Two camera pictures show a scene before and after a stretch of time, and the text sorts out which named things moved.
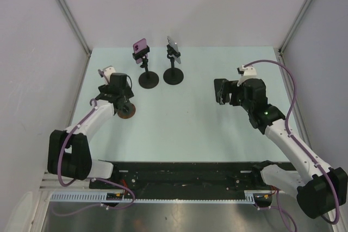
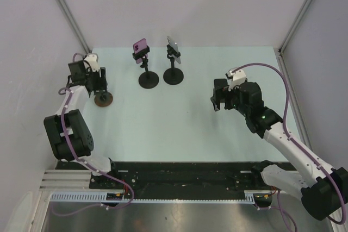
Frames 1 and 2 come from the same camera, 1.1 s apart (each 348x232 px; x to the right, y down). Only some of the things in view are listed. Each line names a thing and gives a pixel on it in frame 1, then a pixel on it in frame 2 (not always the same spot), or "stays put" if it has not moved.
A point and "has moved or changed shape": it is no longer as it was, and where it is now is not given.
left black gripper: [127, 92] -> [101, 83]
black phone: [218, 86] stays put
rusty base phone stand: [127, 111] has moved or changed shape
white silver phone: [171, 42] stays put
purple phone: [138, 45] stays put
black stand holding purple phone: [147, 80] stays put
